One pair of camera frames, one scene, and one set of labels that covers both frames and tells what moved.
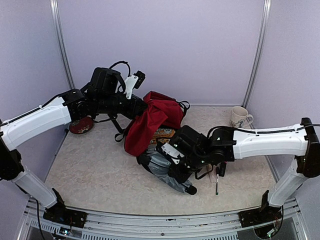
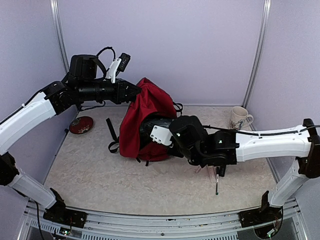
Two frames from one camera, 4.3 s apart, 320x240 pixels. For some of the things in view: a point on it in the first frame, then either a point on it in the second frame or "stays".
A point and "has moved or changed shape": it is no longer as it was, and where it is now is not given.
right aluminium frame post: x=260 y=54 stays
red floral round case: x=81 y=126 stays
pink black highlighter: x=222 y=169 stays
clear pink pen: x=212 y=175 stays
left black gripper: x=133 y=110 -> x=122 y=95
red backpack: x=161 y=111 has moved or changed shape
